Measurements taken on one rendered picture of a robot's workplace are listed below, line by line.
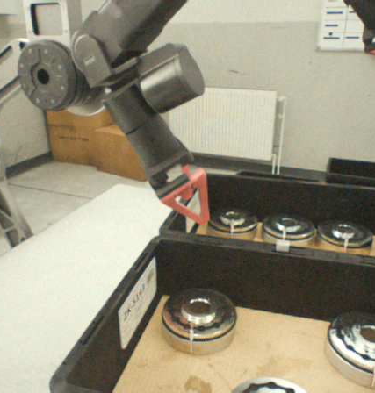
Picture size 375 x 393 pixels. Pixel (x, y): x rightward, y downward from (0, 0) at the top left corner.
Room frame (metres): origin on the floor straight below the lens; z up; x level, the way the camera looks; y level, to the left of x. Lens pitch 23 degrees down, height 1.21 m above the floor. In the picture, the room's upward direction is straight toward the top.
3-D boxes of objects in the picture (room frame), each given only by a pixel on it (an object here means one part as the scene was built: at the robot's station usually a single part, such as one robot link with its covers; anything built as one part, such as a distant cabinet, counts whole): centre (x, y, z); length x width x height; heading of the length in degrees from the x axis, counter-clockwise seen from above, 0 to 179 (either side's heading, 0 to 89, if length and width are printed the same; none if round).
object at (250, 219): (0.72, -0.10, 0.86); 0.10 x 0.10 x 0.01
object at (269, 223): (0.69, -0.21, 0.86); 0.10 x 0.10 x 0.01
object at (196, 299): (0.43, -0.02, 0.86); 0.05 x 0.05 x 0.01
